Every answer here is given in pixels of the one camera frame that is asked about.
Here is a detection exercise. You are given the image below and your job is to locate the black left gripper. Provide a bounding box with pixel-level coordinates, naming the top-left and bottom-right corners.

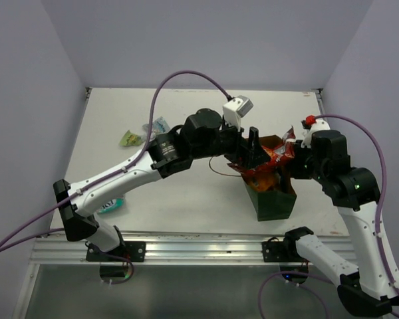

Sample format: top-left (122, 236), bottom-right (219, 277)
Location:
top-left (192, 115), bottom-right (271, 169)

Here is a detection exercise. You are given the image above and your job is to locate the red Doritos chip bag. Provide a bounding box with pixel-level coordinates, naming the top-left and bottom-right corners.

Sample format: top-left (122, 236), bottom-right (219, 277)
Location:
top-left (228, 126), bottom-right (296, 177)

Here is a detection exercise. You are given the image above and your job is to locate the yellow mango candy bag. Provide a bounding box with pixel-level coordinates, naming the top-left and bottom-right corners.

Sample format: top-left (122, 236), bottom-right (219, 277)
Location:
top-left (244, 172), bottom-right (281, 192)

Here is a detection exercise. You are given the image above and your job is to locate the green paper bag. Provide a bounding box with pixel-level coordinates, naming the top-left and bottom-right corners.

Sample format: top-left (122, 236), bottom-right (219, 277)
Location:
top-left (208, 134), bottom-right (298, 223)

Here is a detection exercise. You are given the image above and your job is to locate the grey small snack packet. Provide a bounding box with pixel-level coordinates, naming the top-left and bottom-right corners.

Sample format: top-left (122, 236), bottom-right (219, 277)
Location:
top-left (150, 116), bottom-right (170, 139)

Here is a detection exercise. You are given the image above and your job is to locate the light green small snack packet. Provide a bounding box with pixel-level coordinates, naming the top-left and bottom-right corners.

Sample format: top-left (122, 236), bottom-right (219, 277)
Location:
top-left (118, 130), bottom-right (146, 148)

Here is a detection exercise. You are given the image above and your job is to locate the green Fox's candy bag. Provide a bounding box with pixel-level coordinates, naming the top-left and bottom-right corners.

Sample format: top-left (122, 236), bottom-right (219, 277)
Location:
top-left (96, 197), bottom-right (125, 214)

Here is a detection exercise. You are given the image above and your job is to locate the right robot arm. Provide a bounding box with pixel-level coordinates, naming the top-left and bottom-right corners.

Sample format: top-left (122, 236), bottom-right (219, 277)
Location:
top-left (283, 130), bottom-right (399, 318)

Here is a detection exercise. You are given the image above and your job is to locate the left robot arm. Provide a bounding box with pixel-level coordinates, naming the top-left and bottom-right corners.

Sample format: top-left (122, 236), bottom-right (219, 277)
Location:
top-left (53, 108), bottom-right (270, 261)

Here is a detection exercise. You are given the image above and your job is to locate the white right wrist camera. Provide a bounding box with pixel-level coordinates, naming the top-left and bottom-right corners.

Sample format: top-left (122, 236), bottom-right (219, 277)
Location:
top-left (301, 115), bottom-right (331, 148)

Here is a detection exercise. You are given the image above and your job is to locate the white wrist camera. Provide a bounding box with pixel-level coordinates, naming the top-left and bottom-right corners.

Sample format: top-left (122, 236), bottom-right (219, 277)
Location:
top-left (223, 96), bottom-right (253, 131)
top-left (301, 115), bottom-right (331, 148)

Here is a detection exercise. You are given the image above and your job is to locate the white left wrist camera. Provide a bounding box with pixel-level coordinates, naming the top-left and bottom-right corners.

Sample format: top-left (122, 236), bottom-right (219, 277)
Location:
top-left (223, 96), bottom-right (253, 131)

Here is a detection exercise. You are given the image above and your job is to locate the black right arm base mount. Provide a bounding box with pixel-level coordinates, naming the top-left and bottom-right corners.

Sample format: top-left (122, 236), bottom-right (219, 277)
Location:
top-left (261, 237), bottom-right (309, 273)

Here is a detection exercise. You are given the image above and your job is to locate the aluminium table edge rail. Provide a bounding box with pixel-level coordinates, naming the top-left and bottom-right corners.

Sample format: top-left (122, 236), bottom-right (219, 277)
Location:
top-left (29, 232), bottom-right (272, 266)

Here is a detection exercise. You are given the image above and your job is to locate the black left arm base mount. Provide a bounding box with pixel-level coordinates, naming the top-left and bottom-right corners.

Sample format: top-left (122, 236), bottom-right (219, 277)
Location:
top-left (85, 241), bottom-right (146, 284)

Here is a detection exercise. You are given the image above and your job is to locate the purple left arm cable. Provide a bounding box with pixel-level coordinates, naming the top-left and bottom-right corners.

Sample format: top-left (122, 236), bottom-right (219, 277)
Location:
top-left (0, 70), bottom-right (234, 255)

